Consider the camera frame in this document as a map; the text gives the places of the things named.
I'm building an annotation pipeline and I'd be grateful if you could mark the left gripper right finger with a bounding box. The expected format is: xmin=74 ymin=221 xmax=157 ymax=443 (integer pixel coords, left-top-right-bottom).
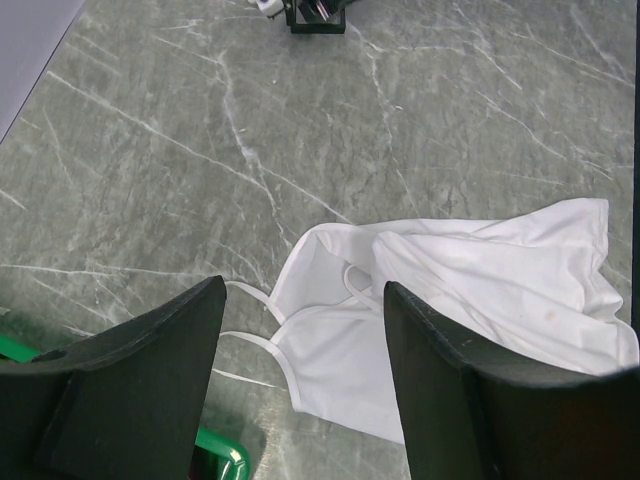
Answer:
xmin=384 ymin=282 xmax=639 ymax=479

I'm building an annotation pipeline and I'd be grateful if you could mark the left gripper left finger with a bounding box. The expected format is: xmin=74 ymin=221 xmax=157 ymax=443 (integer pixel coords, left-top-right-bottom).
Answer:
xmin=0 ymin=274 xmax=226 ymax=480

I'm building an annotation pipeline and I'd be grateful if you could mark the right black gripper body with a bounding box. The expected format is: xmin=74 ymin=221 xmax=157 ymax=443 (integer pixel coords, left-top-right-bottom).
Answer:
xmin=297 ymin=0 xmax=356 ymax=23

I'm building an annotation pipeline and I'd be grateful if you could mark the white camisole garment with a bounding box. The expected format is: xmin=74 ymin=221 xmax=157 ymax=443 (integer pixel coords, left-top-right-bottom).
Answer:
xmin=248 ymin=198 xmax=639 ymax=443

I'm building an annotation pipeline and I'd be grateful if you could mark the green plastic bin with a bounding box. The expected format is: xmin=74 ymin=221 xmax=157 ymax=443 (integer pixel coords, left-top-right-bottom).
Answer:
xmin=0 ymin=307 xmax=251 ymax=480

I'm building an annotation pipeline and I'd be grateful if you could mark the black square frame stand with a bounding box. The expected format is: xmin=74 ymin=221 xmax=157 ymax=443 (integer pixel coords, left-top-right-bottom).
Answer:
xmin=284 ymin=0 xmax=350 ymax=35

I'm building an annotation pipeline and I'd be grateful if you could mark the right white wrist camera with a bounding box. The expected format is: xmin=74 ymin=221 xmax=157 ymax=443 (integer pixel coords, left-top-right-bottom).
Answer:
xmin=249 ymin=0 xmax=285 ymax=18

